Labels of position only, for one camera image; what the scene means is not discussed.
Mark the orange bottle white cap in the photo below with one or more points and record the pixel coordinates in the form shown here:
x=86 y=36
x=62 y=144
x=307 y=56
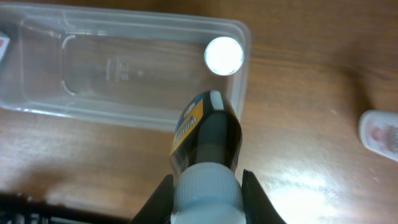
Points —
x=224 y=56

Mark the clear sanitizer bottle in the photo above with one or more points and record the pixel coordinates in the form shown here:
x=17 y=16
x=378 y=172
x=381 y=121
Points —
x=378 y=132

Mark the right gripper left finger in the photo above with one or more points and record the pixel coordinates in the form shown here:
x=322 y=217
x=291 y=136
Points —
x=159 y=207

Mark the black bottle white cap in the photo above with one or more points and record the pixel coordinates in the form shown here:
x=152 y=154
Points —
x=204 y=155

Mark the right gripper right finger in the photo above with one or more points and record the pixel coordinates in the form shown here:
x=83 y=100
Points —
x=257 y=206

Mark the clear plastic container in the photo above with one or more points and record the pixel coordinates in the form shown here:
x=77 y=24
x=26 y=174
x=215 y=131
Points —
x=113 y=66

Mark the white green medicine box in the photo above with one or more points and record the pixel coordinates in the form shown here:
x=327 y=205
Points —
x=4 y=42

